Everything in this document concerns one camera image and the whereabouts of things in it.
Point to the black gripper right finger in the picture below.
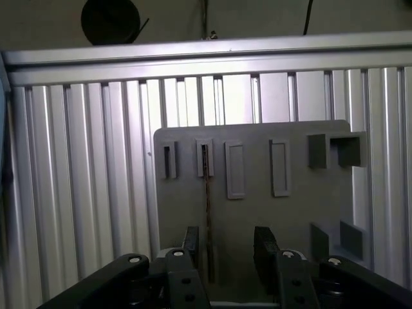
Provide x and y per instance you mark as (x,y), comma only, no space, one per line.
(289,283)

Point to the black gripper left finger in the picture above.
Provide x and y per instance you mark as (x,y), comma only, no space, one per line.
(180,283)

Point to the black round roll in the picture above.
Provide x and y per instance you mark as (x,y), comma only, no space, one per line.
(109,22)

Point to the grey plastic parts rack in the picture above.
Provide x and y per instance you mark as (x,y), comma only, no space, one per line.
(257,212)

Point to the RAM stick with label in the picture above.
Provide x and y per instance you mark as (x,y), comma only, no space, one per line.
(208,209)

